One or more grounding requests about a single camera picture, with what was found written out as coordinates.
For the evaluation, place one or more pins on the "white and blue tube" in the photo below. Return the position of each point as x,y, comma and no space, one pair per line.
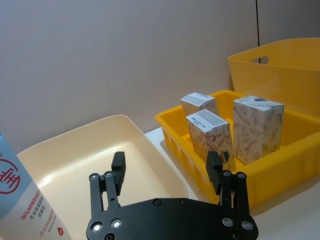
20,190

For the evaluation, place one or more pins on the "yellow plastic crate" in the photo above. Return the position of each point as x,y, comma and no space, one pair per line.
280,175

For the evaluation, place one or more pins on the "white leaf-print carton, orange emblem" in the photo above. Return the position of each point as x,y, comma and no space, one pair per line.
212,140

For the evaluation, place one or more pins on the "cream plastic tray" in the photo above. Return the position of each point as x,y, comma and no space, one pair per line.
75,160

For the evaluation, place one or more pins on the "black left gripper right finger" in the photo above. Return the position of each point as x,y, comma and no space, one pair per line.
215,172

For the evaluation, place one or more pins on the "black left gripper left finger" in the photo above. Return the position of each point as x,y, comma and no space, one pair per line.
117,172

